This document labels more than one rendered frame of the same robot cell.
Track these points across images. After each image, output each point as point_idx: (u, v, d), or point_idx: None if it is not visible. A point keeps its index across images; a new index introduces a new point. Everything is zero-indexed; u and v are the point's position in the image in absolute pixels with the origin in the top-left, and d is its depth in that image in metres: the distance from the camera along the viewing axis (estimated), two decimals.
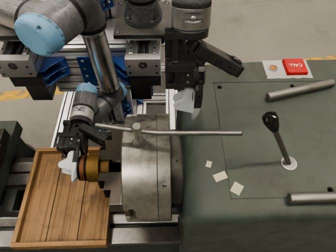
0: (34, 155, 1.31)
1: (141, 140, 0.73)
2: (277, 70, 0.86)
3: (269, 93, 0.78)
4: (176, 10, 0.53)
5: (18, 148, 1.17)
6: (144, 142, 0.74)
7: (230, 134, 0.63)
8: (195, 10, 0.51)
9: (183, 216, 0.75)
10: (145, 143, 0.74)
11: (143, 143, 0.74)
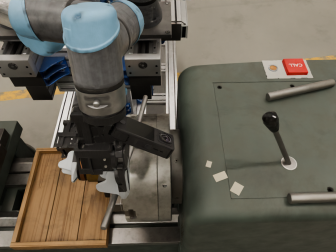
0: (34, 155, 1.31)
1: None
2: (277, 70, 0.86)
3: (269, 93, 0.78)
4: (77, 93, 0.43)
5: (18, 148, 1.17)
6: (139, 148, 0.73)
7: (104, 215, 0.54)
8: (98, 95, 0.42)
9: (183, 216, 0.75)
10: (137, 148, 0.73)
11: None
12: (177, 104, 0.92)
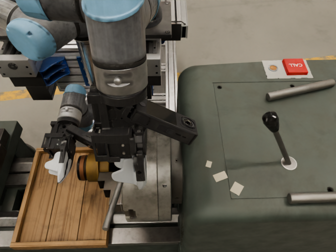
0: (34, 155, 1.31)
1: None
2: (277, 70, 0.86)
3: (269, 93, 0.78)
4: (96, 69, 0.39)
5: (18, 148, 1.17)
6: None
7: (106, 215, 0.54)
8: (120, 71, 0.38)
9: (183, 216, 0.75)
10: None
11: None
12: (177, 104, 0.92)
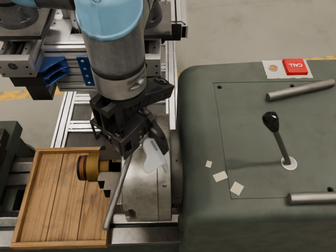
0: (34, 155, 1.31)
1: (139, 144, 0.73)
2: (277, 70, 0.86)
3: (269, 93, 0.78)
4: (115, 83, 0.38)
5: (18, 148, 1.17)
6: (139, 148, 0.73)
7: (106, 215, 0.54)
8: (140, 71, 0.39)
9: (183, 216, 0.75)
10: (137, 148, 0.73)
11: (138, 147, 0.73)
12: (177, 104, 0.92)
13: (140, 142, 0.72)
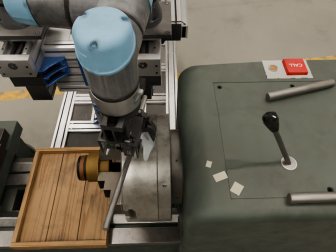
0: (34, 155, 1.31)
1: None
2: (277, 70, 0.86)
3: (269, 93, 0.78)
4: (124, 102, 0.43)
5: (18, 148, 1.17)
6: None
7: (106, 215, 0.54)
8: (138, 84, 0.44)
9: (183, 216, 0.75)
10: None
11: None
12: (177, 104, 0.92)
13: None
